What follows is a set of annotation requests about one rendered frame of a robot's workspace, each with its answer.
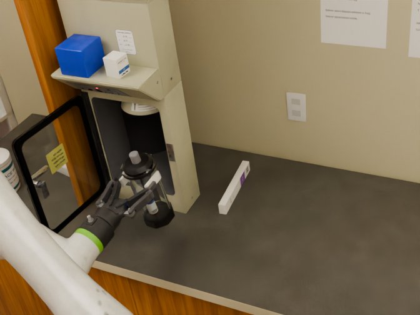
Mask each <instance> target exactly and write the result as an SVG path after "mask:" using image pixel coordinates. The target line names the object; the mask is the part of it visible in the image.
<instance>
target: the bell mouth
mask: <svg viewBox="0 0 420 315"><path fill-rule="evenodd" d="M121 108H122V110H123V111H125V112H126V113H129V114H132V115H138V116H143V115H149V114H154V113H158V112H159V110H158V109H157V108H156V107H154V106H147V105H142V104H134V103H130V102H121Z"/></svg>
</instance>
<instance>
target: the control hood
mask: <svg viewBox="0 0 420 315"><path fill-rule="evenodd" d="M129 68H130V71H129V72H128V73H127V74H126V75H125V76H123V77H122V78H121V79H118V78H115V77H109V76H107V74H106V69H105V66H102V67H101V68H100V69H99V70H97V71H96V72H95V73H94V74H93V75H92V76H91V77H89V78H85V77H77V76H68V75H63V74H62V72H61V68H59V69H58V70H56V71H55V72H53V73H52V74H51V77H52V78H53V79H56V80H58V81H60V82H62V83H64V84H67V85H69V86H71V87H73V88H76V89H79V88H78V87H76V86H73V85H71V84H69V83H77V84H85V85H90V86H97V87H102V88H110V89H117V90H119V91H121V92H123V93H125V94H127V95H129V96H131V97H132V98H140V99H148V100H153V101H161V100H162V99H163V98H164V94H163V88H162V84H161V78H160V73H159V69H154V68H150V67H140V66H131V65H129ZM67 82H69V83H67Z"/></svg>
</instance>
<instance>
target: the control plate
mask: <svg viewBox="0 0 420 315"><path fill-rule="evenodd" d="M67 83H69V84H71V85H73V86H76V87H77V88H79V89H82V88H84V89H83V90H88V89H92V91H96V92H98V91H97V90H100V91H102V92H100V93H105V91H107V93H108V94H112V93H113V94H116V95H118V93H119V94H120V95H121V96H129V95H127V94H125V93H123V92H121V91H119V90H117V89H110V88H106V87H97V86H90V85H85V84H77V83H72V82H67ZM96 88H98V89H97V90H95V89H96ZM107 89H109V90H110V91H108V90H107ZM88 91H89V90H88ZM129 97H131V96H129Z"/></svg>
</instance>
